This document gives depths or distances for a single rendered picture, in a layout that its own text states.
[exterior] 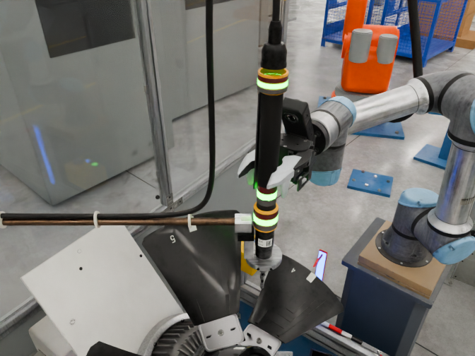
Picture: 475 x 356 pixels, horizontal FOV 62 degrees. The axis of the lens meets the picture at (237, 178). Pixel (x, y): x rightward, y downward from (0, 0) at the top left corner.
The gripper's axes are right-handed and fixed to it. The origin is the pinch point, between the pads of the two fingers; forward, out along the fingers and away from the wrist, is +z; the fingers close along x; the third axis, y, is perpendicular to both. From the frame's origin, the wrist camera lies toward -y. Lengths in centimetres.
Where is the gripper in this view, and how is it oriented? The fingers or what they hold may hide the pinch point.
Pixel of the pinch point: (256, 174)
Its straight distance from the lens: 62.6
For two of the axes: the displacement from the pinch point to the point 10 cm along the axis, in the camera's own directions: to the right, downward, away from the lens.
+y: 0.0, 8.3, 5.6
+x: -8.2, -3.2, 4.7
